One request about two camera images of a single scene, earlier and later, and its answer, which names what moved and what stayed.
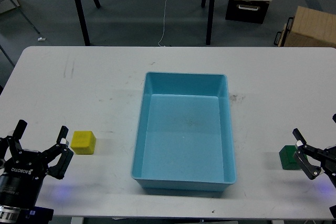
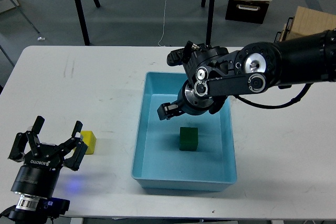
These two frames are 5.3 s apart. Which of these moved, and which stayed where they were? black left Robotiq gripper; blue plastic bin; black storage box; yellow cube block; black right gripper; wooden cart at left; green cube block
Moved: black left Robotiq gripper; green cube block; black right gripper
Stayed: black storage box; blue plastic bin; yellow cube block; wooden cart at left
